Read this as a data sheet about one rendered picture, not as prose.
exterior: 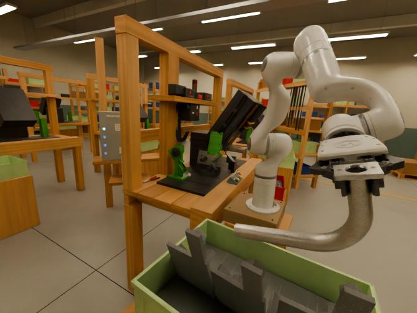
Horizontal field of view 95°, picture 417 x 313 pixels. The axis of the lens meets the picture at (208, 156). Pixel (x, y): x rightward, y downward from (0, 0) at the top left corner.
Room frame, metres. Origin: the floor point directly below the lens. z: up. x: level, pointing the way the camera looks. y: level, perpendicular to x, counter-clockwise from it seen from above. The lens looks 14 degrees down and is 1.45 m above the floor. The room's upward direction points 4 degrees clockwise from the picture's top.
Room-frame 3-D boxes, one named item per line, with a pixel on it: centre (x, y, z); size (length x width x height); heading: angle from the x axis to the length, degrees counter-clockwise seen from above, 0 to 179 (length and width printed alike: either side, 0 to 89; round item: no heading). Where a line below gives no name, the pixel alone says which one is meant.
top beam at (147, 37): (1.90, 0.23, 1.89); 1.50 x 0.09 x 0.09; 155
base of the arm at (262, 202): (1.02, -0.33, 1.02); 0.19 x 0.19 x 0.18
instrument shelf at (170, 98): (1.89, 0.20, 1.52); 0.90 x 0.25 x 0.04; 155
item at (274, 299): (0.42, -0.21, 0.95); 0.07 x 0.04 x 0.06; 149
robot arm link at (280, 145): (1.02, -0.35, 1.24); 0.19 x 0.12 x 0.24; 92
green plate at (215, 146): (1.68, -0.06, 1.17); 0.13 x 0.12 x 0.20; 155
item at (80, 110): (8.52, 4.46, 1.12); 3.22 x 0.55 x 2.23; 153
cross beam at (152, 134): (1.93, 0.30, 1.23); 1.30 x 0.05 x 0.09; 155
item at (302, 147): (4.82, -1.75, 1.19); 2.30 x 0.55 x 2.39; 14
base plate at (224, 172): (1.78, -0.04, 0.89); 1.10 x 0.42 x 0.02; 155
